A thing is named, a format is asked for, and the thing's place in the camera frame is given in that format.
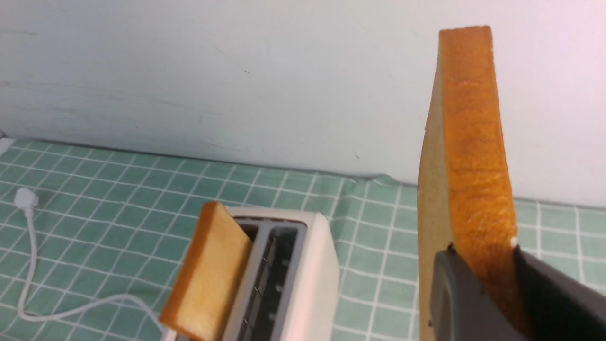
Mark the cream white toaster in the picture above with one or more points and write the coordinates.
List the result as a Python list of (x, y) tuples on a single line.
[(290, 287)]

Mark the toasted bread slice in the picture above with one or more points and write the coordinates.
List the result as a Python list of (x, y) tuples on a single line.
[(202, 297), (464, 195)]

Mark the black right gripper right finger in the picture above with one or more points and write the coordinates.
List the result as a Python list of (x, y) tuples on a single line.
[(554, 314)]

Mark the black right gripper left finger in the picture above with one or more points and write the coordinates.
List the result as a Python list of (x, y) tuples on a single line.
[(460, 308)]

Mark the green checkered tablecloth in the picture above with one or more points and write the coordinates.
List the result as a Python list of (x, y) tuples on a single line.
[(109, 223)]

